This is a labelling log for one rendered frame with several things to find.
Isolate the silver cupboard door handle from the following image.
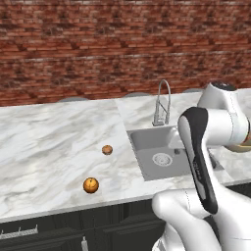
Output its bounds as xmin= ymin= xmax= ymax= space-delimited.
xmin=79 ymin=235 xmax=89 ymax=251

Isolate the dark dishwasher front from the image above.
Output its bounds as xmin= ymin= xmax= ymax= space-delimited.
xmin=0 ymin=214 xmax=82 ymax=251

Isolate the small brown round vegetable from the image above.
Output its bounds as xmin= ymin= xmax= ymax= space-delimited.
xmin=101 ymin=144 xmax=115 ymax=157

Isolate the grey stool seat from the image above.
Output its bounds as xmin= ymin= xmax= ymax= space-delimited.
xmin=123 ymin=91 xmax=152 ymax=99
xmin=57 ymin=95 xmax=90 ymax=103
xmin=181 ymin=86 xmax=206 ymax=94

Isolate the silver dishwasher handle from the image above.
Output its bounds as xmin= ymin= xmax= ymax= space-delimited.
xmin=0 ymin=224 xmax=39 ymax=240

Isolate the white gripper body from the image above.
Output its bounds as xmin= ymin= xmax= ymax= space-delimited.
xmin=167 ymin=126 xmax=186 ymax=150

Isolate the silver arched tap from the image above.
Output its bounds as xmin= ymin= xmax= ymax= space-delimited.
xmin=151 ymin=78 xmax=173 ymax=127

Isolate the dark cupboard door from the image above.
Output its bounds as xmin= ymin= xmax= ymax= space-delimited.
xmin=77 ymin=206 xmax=114 ymax=251
xmin=103 ymin=199 xmax=166 ymax=251

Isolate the grey steel sink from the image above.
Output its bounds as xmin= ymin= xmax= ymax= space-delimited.
xmin=125 ymin=125 xmax=226 ymax=182

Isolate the round orange fruit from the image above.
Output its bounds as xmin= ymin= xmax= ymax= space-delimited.
xmin=82 ymin=176 xmax=100 ymax=195

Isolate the tan wooden bowl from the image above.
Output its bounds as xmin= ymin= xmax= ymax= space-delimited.
xmin=227 ymin=130 xmax=251 ymax=154

